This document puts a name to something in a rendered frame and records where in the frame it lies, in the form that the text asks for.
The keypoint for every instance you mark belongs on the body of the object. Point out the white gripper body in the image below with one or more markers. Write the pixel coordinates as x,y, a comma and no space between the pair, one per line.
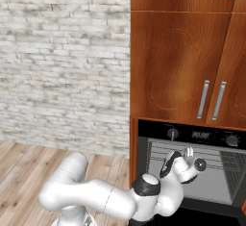
189,153

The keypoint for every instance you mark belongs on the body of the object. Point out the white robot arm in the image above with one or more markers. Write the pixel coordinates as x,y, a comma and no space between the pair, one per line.
96,194

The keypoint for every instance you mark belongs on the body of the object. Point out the black oven knob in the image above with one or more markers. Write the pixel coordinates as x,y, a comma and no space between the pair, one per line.
231,140
173,134

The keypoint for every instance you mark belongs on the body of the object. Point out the black built-in oven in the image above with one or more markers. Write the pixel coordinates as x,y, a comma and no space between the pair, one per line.
208,135

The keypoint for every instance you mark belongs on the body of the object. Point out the black oven door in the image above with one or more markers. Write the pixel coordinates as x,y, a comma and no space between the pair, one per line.
211,215

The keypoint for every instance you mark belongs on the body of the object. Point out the large wooden cupboard door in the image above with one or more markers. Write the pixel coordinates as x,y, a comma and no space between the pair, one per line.
173,66

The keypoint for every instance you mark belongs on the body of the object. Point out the narrow wooden cupboard door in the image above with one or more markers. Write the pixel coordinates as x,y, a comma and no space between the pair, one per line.
235,76

